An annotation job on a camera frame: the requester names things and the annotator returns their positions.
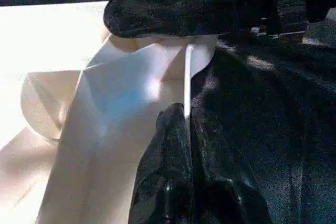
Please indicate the black mat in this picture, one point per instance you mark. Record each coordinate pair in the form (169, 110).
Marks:
(275, 103)

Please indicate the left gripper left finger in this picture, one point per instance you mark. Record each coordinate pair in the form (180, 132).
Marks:
(165, 176)

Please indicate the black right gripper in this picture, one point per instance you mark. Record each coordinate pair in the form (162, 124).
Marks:
(275, 6)

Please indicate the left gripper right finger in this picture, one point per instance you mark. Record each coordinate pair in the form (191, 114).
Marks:
(225, 182)

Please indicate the white plastic table top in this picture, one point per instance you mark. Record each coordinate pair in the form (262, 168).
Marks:
(78, 77)

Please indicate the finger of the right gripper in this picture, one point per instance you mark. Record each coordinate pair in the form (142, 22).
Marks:
(170, 6)

